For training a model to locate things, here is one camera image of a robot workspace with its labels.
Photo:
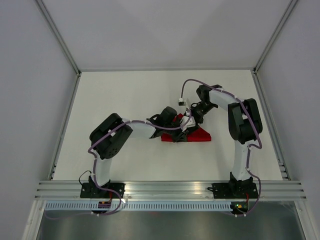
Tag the left aluminium frame post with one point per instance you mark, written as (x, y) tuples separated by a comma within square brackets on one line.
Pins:
[(57, 35)]

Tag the aluminium frame post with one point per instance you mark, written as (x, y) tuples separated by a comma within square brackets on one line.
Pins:
[(275, 34), (57, 35)]

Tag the red cloth napkin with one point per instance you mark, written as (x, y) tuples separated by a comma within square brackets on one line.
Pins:
[(195, 134)]

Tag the right aluminium frame post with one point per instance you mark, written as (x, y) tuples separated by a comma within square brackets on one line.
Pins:
[(275, 34)]

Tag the aluminium front rail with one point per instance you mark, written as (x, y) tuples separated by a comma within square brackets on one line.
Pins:
[(278, 190)]

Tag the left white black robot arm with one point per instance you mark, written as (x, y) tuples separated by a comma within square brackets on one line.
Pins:
[(111, 135)]

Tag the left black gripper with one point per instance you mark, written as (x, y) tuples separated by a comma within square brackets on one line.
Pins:
[(180, 137)]

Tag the slotted white cable duct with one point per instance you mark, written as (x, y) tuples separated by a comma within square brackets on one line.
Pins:
[(223, 206)]

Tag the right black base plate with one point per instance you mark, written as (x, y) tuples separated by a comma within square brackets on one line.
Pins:
[(226, 191)]

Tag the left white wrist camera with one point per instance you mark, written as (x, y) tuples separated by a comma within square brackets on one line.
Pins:
[(187, 122)]

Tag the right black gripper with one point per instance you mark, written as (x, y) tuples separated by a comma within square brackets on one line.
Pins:
[(199, 120)]

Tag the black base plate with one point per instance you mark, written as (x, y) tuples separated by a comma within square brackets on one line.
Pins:
[(90, 191), (226, 191)]

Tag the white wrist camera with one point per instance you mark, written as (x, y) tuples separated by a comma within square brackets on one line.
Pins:
[(187, 122), (183, 102)]

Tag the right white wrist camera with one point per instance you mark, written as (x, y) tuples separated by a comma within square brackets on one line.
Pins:
[(183, 102)]

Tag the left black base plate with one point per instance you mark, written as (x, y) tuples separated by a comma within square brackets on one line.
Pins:
[(90, 191)]

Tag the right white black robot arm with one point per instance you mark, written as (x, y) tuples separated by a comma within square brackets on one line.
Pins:
[(244, 126)]

